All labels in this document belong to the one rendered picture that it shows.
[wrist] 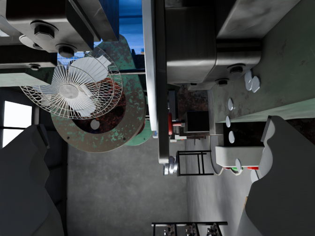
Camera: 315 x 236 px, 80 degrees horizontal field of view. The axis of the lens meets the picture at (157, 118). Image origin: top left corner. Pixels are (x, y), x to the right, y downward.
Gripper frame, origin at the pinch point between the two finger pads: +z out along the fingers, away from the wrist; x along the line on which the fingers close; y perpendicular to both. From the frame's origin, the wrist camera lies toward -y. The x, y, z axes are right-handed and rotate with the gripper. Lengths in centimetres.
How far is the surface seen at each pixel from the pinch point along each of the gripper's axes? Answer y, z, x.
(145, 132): 191, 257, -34
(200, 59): 0.7, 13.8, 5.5
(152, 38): -3.2, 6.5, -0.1
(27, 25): -3.8, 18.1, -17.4
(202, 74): 3.9, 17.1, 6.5
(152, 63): -1.2, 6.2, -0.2
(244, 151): 27.0, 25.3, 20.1
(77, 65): 22, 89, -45
